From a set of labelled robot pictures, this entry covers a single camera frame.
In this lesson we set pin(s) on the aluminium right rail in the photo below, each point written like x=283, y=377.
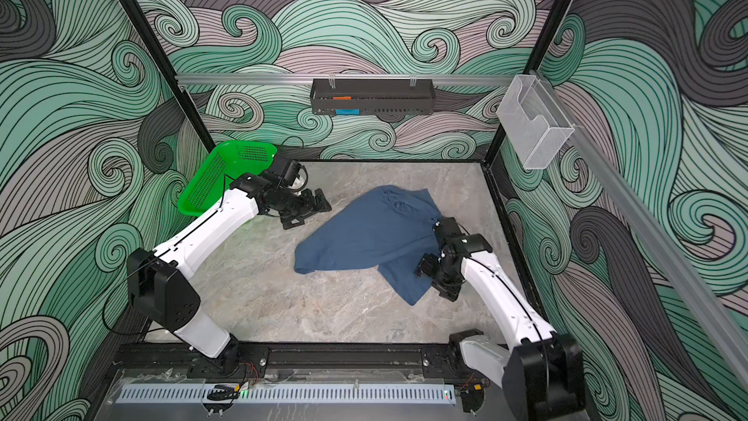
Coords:
x=716, y=322

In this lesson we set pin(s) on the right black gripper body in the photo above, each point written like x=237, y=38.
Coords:
x=450, y=274

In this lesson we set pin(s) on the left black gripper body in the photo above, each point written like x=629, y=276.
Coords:
x=291, y=205

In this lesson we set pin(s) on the black wall tray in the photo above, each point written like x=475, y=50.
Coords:
x=381, y=98

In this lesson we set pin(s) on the white slotted cable duct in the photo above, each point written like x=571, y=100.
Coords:
x=295, y=394

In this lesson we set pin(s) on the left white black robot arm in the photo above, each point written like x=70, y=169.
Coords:
x=158, y=281

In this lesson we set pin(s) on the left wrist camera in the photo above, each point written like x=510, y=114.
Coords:
x=288, y=173

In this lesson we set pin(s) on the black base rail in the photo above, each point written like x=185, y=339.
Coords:
x=432, y=360

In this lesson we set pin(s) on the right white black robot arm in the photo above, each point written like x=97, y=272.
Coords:
x=539, y=370

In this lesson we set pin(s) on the green plastic basket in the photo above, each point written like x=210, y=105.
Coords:
x=224, y=164

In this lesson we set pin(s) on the clear acrylic wall holder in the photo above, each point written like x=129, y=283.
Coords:
x=534, y=120

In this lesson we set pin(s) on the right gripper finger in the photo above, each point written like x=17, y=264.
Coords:
x=426, y=266
x=449, y=291

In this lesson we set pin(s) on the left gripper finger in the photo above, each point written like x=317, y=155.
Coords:
x=289, y=222
x=320, y=202

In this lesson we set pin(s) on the aluminium back rail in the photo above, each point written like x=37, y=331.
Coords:
x=267, y=78

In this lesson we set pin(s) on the blue t-shirt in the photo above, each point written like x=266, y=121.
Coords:
x=387, y=228

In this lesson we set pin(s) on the aluminium rail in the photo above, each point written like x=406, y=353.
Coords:
x=267, y=78
x=716, y=322

